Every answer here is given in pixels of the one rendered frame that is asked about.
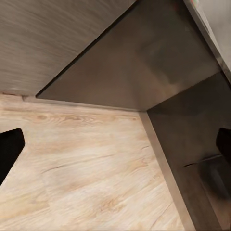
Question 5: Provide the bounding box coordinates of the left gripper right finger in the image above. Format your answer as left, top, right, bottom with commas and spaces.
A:
216, 128, 231, 167

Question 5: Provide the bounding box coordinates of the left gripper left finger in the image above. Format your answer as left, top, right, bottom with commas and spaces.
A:
0, 128, 25, 185

